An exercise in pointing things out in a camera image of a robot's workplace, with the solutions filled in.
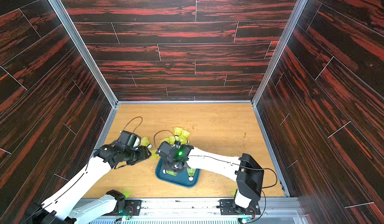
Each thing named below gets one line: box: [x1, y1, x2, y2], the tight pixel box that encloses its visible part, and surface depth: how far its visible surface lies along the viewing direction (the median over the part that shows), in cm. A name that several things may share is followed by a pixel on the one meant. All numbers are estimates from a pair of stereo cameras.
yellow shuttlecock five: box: [173, 126, 182, 139], surface depth 101 cm
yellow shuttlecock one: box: [186, 167, 197, 182], surface depth 84 cm
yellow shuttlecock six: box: [181, 129, 191, 144], surface depth 100 cm
